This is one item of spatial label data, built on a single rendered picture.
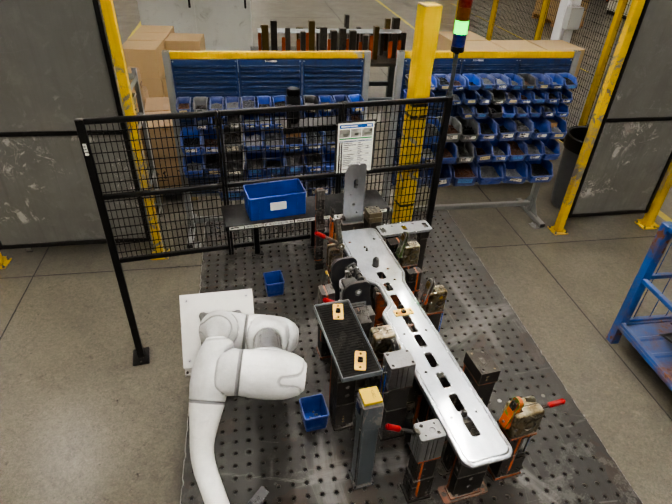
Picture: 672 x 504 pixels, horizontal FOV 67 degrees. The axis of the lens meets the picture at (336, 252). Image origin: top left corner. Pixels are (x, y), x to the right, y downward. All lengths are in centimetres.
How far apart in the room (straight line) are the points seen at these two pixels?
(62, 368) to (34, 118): 164
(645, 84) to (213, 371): 403
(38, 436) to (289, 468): 167
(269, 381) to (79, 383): 213
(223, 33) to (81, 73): 493
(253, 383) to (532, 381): 140
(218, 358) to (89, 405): 191
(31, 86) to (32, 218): 101
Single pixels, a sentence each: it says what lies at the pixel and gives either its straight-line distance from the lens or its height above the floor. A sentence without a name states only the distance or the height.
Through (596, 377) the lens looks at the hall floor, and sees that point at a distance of 367.
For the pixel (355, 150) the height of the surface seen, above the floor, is 128.
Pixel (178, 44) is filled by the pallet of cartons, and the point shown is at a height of 101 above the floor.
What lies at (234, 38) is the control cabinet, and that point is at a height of 61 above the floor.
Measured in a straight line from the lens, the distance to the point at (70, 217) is 426.
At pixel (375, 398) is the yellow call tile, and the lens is 162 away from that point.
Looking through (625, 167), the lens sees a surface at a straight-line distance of 505.
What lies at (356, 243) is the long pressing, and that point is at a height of 100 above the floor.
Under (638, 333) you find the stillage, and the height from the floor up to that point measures 16.
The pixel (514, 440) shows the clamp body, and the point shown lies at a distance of 193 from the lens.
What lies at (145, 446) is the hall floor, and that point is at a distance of 303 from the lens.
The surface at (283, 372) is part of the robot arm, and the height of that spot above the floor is 133.
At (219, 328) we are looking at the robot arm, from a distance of 200.
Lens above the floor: 241
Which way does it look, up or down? 35 degrees down
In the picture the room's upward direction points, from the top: 3 degrees clockwise
